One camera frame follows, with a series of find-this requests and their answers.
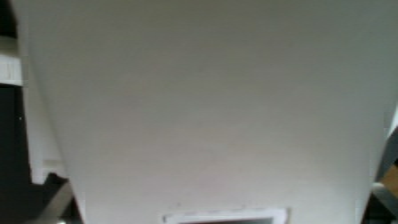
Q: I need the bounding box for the white cabinet top block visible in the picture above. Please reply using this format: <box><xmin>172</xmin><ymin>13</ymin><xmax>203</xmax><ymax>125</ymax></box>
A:
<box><xmin>12</xmin><ymin>0</ymin><xmax>398</xmax><ymax>224</ymax></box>

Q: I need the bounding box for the white cabinet body box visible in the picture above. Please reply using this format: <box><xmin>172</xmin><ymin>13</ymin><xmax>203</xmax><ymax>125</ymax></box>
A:
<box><xmin>21</xmin><ymin>58</ymin><xmax>67</xmax><ymax>185</ymax></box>

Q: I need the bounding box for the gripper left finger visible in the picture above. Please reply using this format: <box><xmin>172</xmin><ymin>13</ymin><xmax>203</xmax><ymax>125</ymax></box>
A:
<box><xmin>23</xmin><ymin>183</ymin><xmax>73</xmax><ymax>224</ymax></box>

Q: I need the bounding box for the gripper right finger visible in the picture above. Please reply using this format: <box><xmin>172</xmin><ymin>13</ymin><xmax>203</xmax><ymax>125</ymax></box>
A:
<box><xmin>364</xmin><ymin>183</ymin><xmax>398</xmax><ymax>224</ymax></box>

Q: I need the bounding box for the white U-shaped fence frame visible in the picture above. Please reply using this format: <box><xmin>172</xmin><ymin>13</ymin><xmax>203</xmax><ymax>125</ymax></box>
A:
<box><xmin>0</xmin><ymin>36</ymin><xmax>23</xmax><ymax>86</ymax></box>

